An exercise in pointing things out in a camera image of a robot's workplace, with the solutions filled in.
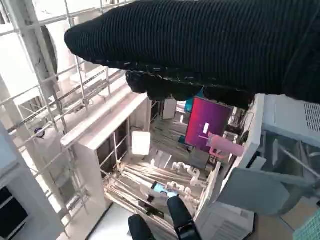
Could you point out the white labelled box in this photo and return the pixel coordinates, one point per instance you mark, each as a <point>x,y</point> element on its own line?
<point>225,222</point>

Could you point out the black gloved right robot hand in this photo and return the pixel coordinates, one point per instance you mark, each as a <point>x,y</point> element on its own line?
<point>200,45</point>

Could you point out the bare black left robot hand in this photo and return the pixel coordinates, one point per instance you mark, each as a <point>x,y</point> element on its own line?
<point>182,220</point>

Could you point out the red purple monitor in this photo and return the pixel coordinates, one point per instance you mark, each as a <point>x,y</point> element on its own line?
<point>207,122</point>

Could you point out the white shelf cabinet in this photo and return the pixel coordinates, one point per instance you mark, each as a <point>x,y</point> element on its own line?
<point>100,132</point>

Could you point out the blue screen phone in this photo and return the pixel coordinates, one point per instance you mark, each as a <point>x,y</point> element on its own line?
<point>163,190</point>

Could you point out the white glowing panel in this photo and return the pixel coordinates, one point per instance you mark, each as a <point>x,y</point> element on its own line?
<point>140,142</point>

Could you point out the green cutting mat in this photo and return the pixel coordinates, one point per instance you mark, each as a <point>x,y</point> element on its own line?
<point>308,228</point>

